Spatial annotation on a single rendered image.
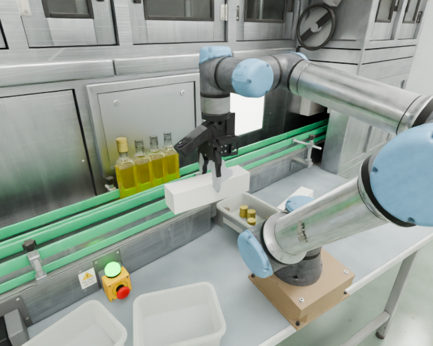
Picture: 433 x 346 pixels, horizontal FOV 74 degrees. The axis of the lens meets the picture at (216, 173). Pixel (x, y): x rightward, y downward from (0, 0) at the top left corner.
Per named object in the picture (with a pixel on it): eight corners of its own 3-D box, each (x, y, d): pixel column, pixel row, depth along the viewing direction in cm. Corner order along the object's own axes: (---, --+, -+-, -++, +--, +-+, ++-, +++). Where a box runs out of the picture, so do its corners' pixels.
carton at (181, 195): (249, 190, 86) (249, 172, 83) (174, 214, 75) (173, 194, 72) (237, 182, 91) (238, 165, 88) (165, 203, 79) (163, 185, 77)
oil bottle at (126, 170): (135, 204, 110) (128, 153, 100) (142, 211, 106) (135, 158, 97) (121, 210, 107) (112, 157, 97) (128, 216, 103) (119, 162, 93)
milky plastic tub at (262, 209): (242, 206, 132) (243, 189, 128) (282, 229, 116) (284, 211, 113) (213, 221, 122) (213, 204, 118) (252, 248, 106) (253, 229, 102)
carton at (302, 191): (311, 201, 137) (313, 190, 134) (288, 224, 120) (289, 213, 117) (300, 197, 140) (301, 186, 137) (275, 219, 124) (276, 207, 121)
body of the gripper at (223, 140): (238, 157, 78) (240, 113, 72) (211, 164, 74) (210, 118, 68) (223, 148, 83) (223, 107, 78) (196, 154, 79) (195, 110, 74)
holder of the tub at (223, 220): (234, 202, 135) (234, 188, 132) (281, 230, 117) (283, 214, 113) (205, 216, 125) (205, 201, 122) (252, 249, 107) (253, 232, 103)
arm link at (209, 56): (213, 47, 61) (191, 46, 67) (213, 100, 65) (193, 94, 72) (241, 47, 65) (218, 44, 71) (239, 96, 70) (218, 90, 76)
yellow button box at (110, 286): (123, 278, 94) (119, 261, 91) (133, 292, 89) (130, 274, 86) (102, 289, 90) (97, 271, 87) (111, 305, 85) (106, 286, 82)
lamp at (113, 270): (117, 265, 89) (115, 257, 88) (124, 273, 86) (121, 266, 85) (103, 272, 87) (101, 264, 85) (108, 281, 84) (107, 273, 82)
